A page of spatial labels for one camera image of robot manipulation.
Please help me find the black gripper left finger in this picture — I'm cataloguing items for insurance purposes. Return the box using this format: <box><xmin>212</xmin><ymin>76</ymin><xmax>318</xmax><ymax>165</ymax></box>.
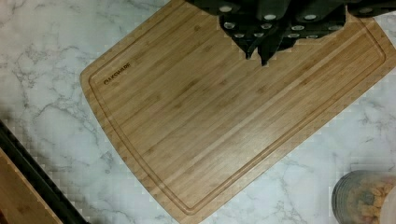
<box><xmin>219</xmin><ymin>11</ymin><xmax>282</xmax><ymax>60</ymax></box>

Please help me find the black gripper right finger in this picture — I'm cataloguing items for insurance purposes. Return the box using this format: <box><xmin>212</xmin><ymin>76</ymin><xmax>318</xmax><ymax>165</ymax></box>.
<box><xmin>258</xmin><ymin>13</ymin><xmax>347</xmax><ymax>66</ymax></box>

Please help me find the bamboo cutting board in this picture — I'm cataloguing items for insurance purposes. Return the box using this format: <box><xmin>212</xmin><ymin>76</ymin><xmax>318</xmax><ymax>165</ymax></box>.
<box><xmin>80</xmin><ymin>0</ymin><xmax>395</xmax><ymax>224</ymax></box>

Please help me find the glass jar of colourful cereal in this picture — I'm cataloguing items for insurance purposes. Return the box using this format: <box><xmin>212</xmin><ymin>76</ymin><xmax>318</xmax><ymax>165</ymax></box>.
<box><xmin>332</xmin><ymin>170</ymin><xmax>396</xmax><ymax>224</ymax></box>

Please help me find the wooden drawer box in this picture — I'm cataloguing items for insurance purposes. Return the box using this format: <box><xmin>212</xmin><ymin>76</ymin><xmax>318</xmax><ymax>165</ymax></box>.
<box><xmin>0</xmin><ymin>122</ymin><xmax>91</xmax><ymax>224</ymax></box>

